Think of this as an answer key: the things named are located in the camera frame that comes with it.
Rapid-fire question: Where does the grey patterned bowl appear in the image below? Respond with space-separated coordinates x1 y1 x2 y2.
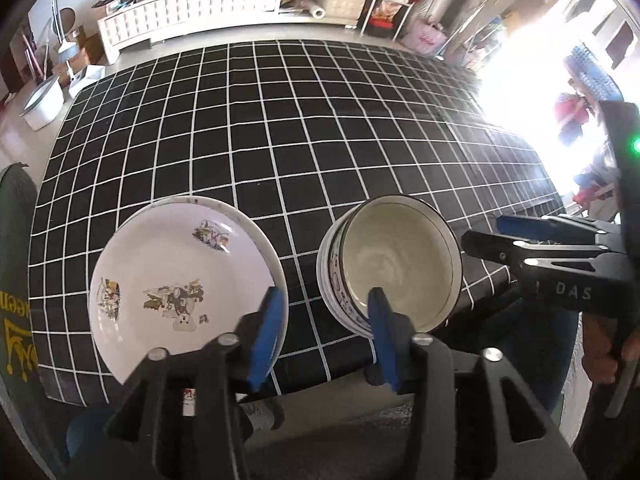
329 194 464 336

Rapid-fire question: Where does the person's leg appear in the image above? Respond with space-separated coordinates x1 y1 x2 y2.
492 295 583 413
64 402 131 466

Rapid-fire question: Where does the blue ribbed object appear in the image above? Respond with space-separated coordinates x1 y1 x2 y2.
564 44 623 103

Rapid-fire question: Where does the black white checked tablecloth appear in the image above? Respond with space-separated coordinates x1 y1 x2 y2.
27 39 567 407

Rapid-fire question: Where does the white round bucket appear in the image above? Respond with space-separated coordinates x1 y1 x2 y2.
19 77 67 132

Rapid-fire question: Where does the pink bag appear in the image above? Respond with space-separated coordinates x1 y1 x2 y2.
400 18 449 57

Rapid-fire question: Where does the person's right leg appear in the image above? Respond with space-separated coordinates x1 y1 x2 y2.
492 295 583 413

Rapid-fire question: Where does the white plate dark print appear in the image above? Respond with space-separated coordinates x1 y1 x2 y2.
88 204 288 390

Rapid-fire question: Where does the dark green cloth yellow print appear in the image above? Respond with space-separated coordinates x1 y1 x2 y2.
0 162 43 413

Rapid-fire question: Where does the cream bowl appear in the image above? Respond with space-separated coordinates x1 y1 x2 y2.
320 217 375 335

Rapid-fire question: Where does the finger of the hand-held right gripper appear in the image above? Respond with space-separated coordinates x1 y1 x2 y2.
494 214 621 241
460 229 626 281

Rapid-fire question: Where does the person's left leg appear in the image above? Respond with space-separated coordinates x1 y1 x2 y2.
64 402 131 466

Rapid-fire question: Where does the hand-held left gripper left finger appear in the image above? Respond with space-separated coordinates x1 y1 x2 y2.
65 287 287 480

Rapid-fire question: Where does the white box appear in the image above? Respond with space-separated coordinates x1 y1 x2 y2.
67 63 107 99

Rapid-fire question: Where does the white paper roll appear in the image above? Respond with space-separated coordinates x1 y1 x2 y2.
294 0 327 19

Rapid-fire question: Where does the grey shoe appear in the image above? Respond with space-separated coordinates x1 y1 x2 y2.
239 397 287 432

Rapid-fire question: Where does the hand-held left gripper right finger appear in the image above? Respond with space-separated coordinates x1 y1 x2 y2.
364 287 586 480

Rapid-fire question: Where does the white bowl blue rim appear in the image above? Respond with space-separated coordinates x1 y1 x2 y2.
315 215 377 340

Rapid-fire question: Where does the cream padded box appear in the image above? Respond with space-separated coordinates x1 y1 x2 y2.
312 0 372 27

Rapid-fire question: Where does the red clothing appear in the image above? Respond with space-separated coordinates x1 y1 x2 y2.
553 91 592 147

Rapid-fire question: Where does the white tufted tv cabinet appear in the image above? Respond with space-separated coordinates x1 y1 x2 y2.
96 0 375 65

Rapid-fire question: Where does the white floor stand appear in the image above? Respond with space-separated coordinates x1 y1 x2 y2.
47 0 82 82

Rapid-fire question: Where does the person's right hand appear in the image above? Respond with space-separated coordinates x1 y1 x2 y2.
581 307 627 387

